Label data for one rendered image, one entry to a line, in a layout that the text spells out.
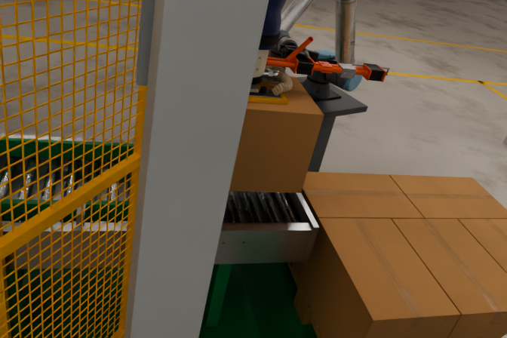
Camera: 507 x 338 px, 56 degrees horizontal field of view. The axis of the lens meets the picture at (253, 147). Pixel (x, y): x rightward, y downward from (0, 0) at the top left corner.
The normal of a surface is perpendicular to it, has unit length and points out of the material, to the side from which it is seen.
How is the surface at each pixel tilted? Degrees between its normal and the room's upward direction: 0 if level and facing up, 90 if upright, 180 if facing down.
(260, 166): 90
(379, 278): 0
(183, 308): 90
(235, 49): 90
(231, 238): 90
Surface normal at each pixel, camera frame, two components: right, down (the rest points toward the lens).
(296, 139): 0.22, 0.52
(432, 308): 0.19, -0.85
